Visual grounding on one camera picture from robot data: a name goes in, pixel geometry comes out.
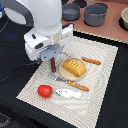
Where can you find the brown toy sausage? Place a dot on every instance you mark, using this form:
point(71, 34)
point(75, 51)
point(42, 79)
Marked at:
point(53, 67)

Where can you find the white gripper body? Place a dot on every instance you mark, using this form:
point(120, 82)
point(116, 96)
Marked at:
point(43, 47)

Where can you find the small grey saucepan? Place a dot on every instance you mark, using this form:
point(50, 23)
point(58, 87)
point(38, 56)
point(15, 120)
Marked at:
point(70, 11)

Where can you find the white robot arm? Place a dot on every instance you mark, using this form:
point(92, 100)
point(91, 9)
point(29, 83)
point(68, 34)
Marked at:
point(43, 15)

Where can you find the large grey pot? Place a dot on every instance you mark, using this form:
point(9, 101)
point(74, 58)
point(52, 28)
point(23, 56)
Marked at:
point(94, 15)

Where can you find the yellow toy bread slice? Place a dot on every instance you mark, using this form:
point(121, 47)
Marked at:
point(74, 67)

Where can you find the round wooden plate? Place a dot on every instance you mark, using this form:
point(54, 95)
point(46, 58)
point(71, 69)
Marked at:
point(68, 75)

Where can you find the pink toy stove board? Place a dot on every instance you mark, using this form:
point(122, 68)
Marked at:
point(110, 29)

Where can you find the beige woven placemat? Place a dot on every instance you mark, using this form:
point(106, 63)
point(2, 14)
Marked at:
point(83, 112)

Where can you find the white toy fish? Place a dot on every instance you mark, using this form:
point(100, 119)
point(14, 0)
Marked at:
point(68, 93)

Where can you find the red toy tomato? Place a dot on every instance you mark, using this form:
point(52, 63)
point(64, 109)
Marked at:
point(45, 91)

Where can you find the wooden handled fork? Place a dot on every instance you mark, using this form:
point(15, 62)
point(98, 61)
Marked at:
point(76, 85)

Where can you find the beige bowl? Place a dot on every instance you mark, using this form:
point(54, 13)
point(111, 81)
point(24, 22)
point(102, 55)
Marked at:
point(124, 15)

